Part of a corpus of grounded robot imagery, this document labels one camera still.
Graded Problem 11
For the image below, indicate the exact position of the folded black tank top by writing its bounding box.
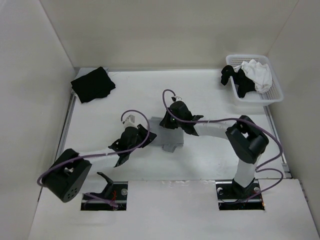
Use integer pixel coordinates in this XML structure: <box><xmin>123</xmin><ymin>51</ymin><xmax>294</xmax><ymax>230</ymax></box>
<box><xmin>71</xmin><ymin>66</ymin><xmax>116</xmax><ymax>104</ymax></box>

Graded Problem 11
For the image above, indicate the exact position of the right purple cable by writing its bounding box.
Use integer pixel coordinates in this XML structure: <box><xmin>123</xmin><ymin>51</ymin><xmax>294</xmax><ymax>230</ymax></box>
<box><xmin>161</xmin><ymin>89</ymin><xmax>286</xmax><ymax>201</ymax></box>

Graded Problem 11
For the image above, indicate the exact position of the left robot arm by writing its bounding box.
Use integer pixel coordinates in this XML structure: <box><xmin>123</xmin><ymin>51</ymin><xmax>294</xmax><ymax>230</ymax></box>
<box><xmin>37</xmin><ymin>124</ymin><xmax>157</xmax><ymax>203</ymax></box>

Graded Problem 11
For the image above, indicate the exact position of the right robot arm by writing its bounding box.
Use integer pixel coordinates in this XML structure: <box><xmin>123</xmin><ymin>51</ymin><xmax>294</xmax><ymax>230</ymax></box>
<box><xmin>159</xmin><ymin>101</ymin><xmax>269</xmax><ymax>198</ymax></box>

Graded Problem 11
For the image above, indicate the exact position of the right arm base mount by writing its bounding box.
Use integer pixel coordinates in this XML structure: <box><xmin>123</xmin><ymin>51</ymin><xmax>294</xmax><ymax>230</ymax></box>
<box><xmin>215</xmin><ymin>180</ymin><xmax>265</xmax><ymax>211</ymax></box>

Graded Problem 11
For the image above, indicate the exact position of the white tank top in basket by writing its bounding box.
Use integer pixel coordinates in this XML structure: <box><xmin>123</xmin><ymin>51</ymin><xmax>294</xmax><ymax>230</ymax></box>
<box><xmin>241</xmin><ymin>59</ymin><xmax>273</xmax><ymax>94</ymax></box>

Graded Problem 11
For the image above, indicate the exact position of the grey tank top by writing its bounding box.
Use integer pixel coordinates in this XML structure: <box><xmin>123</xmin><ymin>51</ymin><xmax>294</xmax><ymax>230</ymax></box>
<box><xmin>149</xmin><ymin>116</ymin><xmax>184</xmax><ymax>153</ymax></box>

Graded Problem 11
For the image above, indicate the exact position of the black tank top in basket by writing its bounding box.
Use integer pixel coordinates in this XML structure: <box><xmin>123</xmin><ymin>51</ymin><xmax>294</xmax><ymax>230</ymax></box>
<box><xmin>220</xmin><ymin>65</ymin><xmax>256</xmax><ymax>98</ymax></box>

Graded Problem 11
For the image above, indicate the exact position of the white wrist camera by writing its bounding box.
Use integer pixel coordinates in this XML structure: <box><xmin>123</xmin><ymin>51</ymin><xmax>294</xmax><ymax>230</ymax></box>
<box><xmin>123</xmin><ymin>114</ymin><xmax>137</xmax><ymax>128</ymax></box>
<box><xmin>171</xmin><ymin>95</ymin><xmax>182</xmax><ymax>102</ymax></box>

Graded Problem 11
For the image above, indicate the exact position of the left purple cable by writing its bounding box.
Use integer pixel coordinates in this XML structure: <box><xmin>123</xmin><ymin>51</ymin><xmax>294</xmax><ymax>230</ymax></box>
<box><xmin>36</xmin><ymin>109</ymin><xmax>151</xmax><ymax>186</ymax></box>

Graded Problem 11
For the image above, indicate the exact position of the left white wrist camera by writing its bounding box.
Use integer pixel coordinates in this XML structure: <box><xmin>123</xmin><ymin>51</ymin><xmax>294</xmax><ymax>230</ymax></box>
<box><xmin>123</xmin><ymin>114</ymin><xmax>137</xmax><ymax>128</ymax></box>

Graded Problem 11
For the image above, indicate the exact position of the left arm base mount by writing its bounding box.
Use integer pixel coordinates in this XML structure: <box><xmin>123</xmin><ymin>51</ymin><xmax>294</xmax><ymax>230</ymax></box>
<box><xmin>80</xmin><ymin>171</ymin><xmax>128</xmax><ymax>211</ymax></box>

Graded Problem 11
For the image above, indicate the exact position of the white plastic basket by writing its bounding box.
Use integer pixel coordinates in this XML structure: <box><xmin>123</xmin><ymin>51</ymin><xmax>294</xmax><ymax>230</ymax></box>
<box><xmin>225</xmin><ymin>54</ymin><xmax>284</xmax><ymax>107</ymax></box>

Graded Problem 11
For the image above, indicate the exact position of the purple cable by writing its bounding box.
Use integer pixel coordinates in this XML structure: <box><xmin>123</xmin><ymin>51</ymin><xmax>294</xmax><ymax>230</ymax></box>
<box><xmin>161</xmin><ymin>89</ymin><xmax>286</xmax><ymax>201</ymax></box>
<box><xmin>36</xmin><ymin>109</ymin><xmax>151</xmax><ymax>186</ymax></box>

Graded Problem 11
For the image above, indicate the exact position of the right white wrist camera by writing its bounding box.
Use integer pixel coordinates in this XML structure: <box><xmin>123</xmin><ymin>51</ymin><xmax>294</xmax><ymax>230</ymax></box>
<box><xmin>171</xmin><ymin>95</ymin><xmax>182</xmax><ymax>102</ymax></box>

